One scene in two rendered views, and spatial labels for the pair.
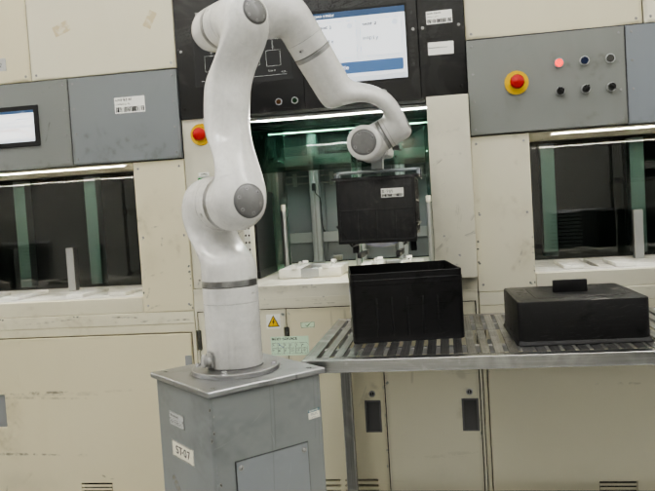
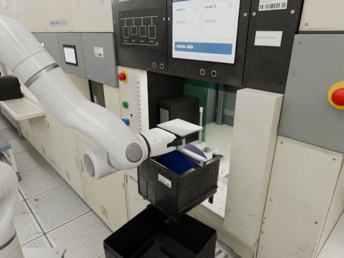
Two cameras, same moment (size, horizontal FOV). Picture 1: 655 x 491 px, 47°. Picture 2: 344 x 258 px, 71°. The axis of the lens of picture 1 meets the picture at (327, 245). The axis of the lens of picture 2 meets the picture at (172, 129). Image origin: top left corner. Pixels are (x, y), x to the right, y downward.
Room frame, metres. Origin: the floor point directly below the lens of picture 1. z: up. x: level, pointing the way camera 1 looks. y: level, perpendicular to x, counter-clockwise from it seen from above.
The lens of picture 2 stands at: (1.49, -0.59, 1.56)
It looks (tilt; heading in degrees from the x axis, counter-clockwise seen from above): 22 degrees down; 37
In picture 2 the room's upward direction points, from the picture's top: straight up
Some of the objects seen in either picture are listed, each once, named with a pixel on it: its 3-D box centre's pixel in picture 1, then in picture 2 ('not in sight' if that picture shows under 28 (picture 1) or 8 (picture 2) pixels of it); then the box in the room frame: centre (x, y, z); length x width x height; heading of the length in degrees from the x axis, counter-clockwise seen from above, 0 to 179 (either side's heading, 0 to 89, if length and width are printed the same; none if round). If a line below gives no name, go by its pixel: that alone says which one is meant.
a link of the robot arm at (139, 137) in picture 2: not in sight; (136, 147); (1.93, -0.12, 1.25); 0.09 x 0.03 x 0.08; 80
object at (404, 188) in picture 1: (379, 199); (177, 168); (2.10, -0.15, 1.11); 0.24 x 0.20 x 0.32; 80
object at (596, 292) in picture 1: (570, 306); not in sight; (1.79, -0.58, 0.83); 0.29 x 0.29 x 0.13; 83
